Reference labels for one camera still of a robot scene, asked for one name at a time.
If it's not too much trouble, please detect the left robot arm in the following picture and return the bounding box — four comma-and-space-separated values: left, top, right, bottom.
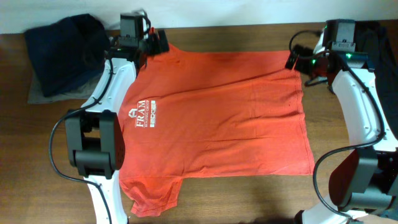
64, 9, 169, 223

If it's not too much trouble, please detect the folded grey garment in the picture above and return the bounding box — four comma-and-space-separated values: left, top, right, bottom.
27, 73, 101, 105

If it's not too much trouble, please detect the folded navy garment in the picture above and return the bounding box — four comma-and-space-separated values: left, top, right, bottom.
24, 14, 110, 97

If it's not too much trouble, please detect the black garment pile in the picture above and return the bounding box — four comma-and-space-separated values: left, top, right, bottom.
354, 21, 397, 137

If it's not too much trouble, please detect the red printed t-shirt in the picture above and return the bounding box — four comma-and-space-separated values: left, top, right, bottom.
118, 46, 314, 217

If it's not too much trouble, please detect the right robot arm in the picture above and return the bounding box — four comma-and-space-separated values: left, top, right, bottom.
285, 19, 397, 223

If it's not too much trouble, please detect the right black cable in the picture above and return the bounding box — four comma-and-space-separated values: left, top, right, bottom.
288, 29, 386, 224

